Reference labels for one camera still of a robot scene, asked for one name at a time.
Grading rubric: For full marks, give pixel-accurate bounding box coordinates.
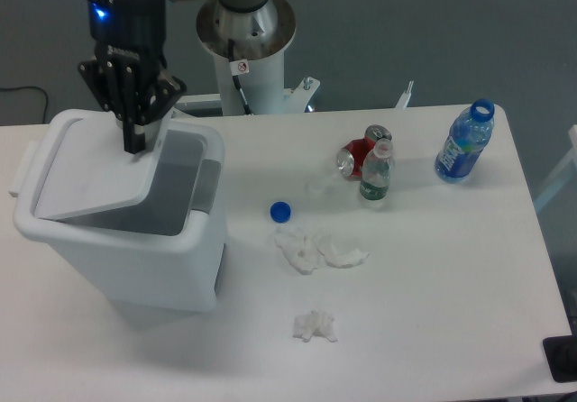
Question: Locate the blue bottle cap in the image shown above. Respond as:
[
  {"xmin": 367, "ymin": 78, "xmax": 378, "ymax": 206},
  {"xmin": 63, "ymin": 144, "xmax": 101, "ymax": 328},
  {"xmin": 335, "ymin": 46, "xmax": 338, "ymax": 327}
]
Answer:
[{"xmin": 270, "ymin": 201, "xmax": 292, "ymax": 224}]

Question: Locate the white trash can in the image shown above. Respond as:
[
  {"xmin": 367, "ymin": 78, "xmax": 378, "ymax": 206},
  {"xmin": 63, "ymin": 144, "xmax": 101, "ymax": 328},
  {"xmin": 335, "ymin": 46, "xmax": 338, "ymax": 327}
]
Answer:
[{"xmin": 14, "ymin": 109, "xmax": 227, "ymax": 313}]

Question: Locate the crushed red soda can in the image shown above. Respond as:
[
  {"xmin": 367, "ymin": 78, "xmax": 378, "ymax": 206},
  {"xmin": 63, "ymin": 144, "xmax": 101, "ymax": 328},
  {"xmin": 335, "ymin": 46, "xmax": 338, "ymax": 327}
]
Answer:
[{"xmin": 335, "ymin": 124, "xmax": 392, "ymax": 179}]

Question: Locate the white frame at right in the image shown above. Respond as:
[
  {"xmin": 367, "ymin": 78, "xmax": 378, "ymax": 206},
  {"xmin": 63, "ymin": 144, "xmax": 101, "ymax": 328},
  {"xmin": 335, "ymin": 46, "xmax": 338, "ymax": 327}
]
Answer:
[{"xmin": 533, "ymin": 125, "xmax": 576, "ymax": 214}]

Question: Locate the black floor cable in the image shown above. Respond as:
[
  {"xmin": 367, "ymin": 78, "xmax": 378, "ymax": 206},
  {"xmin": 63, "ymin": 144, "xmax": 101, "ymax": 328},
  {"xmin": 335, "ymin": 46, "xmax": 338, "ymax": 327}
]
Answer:
[{"xmin": 0, "ymin": 86, "xmax": 50, "ymax": 126}]

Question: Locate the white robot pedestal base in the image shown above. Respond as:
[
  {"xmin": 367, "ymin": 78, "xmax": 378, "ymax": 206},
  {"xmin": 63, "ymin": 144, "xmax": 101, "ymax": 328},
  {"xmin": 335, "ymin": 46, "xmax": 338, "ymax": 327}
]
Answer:
[{"xmin": 173, "ymin": 54, "xmax": 416, "ymax": 120}]

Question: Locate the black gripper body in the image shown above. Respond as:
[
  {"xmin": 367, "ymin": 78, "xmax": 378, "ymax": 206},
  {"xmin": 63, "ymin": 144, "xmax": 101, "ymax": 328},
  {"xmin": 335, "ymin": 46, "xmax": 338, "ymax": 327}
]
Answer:
[{"xmin": 87, "ymin": 0, "xmax": 167, "ymax": 66}]

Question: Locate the clear green-label bottle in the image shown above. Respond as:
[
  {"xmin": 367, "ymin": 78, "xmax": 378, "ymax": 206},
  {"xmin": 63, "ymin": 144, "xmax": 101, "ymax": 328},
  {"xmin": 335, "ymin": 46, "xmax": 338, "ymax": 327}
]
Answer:
[{"xmin": 360, "ymin": 138, "xmax": 394, "ymax": 201}]

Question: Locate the small crumpled white tissue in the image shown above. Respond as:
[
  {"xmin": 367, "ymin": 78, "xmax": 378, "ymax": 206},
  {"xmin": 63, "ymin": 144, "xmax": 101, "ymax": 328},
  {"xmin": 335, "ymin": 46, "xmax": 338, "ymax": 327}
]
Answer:
[{"xmin": 292, "ymin": 310, "xmax": 338, "ymax": 343}]

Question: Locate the black device at edge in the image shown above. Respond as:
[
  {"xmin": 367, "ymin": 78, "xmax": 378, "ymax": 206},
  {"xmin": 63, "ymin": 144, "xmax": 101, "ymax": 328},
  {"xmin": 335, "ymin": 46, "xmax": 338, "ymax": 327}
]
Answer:
[{"xmin": 543, "ymin": 335, "xmax": 576, "ymax": 383}]

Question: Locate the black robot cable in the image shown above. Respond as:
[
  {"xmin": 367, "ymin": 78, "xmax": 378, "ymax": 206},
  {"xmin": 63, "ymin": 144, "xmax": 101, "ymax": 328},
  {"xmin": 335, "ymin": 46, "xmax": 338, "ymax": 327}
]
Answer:
[{"xmin": 227, "ymin": 39, "xmax": 253, "ymax": 115}]

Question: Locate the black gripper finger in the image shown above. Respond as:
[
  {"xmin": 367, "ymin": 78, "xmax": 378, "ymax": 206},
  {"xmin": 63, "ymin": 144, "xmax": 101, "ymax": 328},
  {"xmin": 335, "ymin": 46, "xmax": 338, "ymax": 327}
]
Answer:
[
  {"xmin": 78, "ymin": 55, "xmax": 146, "ymax": 154},
  {"xmin": 134, "ymin": 67, "xmax": 187, "ymax": 126}
]

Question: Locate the blue plastic bottle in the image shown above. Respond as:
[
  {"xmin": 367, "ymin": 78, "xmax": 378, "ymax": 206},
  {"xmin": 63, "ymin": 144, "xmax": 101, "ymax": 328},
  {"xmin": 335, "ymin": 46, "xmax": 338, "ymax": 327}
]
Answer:
[{"xmin": 435, "ymin": 98, "xmax": 495, "ymax": 183}]

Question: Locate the clear white bottle cap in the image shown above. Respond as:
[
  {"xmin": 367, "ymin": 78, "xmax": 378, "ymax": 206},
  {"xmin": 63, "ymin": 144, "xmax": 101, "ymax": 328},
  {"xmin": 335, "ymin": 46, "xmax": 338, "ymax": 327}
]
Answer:
[{"xmin": 307, "ymin": 178, "xmax": 329, "ymax": 195}]

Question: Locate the large crumpled white tissue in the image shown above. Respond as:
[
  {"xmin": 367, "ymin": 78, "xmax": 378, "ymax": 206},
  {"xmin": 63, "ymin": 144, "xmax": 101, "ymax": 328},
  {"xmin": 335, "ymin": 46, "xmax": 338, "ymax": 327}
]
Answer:
[{"xmin": 274, "ymin": 225, "xmax": 370, "ymax": 275}]

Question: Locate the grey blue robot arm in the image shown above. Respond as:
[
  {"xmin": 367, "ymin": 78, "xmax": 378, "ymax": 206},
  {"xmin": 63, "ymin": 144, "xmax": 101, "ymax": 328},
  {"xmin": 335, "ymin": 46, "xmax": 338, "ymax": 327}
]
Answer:
[{"xmin": 78, "ymin": 0, "xmax": 296, "ymax": 154}]

